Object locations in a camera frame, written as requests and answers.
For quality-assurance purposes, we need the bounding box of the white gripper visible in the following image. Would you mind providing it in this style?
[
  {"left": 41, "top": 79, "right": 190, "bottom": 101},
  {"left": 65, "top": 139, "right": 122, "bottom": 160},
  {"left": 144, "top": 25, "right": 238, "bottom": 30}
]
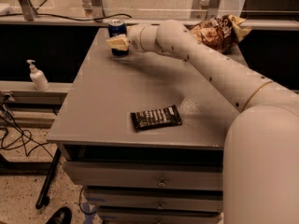
[{"left": 107, "top": 25, "right": 144, "bottom": 52}]

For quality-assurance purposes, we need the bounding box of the blue pepsi can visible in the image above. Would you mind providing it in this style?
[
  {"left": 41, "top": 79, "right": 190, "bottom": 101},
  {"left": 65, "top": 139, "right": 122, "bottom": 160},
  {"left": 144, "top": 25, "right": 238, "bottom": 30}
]
[{"left": 108, "top": 19, "right": 129, "bottom": 57}]

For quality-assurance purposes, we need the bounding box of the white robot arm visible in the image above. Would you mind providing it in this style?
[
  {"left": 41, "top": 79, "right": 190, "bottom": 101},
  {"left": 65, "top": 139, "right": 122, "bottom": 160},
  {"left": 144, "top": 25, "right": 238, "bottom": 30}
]
[{"left": 107, "top": 20, "right": 299, "bottom": 224}]

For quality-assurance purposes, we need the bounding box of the black rxbar chocolate bar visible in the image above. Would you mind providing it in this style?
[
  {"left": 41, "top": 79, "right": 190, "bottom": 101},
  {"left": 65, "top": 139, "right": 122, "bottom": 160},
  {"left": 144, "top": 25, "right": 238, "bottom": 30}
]
[{"left": 130, "top": 105, "right": 182, "bottom": 131}]

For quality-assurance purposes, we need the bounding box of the white pump bottle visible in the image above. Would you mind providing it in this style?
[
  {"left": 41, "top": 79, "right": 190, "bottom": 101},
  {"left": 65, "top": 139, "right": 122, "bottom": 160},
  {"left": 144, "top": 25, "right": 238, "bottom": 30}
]
[{"left": 27, "top": 60, "right": 50, "bottom": 91}]

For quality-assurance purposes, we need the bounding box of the grey drawer cabinet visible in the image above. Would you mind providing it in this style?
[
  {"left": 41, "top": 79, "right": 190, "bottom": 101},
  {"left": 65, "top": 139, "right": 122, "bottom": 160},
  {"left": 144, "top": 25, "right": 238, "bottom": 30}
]
[{"left": 48, "top": 29, "right": 238, "bottom": 224}]

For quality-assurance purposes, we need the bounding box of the brown chip bag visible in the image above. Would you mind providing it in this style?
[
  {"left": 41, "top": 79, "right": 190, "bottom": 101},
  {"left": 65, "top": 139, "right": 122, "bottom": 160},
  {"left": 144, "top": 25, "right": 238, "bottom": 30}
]
[{"left": 190, "top": 15, "right": 251, "bottom": 53}]

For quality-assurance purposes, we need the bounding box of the black stand leg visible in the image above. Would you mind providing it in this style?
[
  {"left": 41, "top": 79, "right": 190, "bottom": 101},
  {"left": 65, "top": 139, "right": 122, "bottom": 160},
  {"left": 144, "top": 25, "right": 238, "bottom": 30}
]
[{"left": 36, "top": 149, "right": 61, "bottom": 210}]

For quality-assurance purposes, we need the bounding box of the black shoe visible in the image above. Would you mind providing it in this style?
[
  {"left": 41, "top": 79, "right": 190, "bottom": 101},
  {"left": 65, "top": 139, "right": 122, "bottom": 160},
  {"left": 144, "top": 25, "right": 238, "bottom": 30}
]
[{"left": 46, "top": 206, "right": 72, "bottom": 224}]

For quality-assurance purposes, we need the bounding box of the black cable on ledge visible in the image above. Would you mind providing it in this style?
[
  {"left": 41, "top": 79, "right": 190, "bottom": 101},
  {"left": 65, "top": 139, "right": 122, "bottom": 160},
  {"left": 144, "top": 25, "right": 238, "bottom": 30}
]
[{"left": 0, "top": 12, "right": 133, "bottom": 22}]

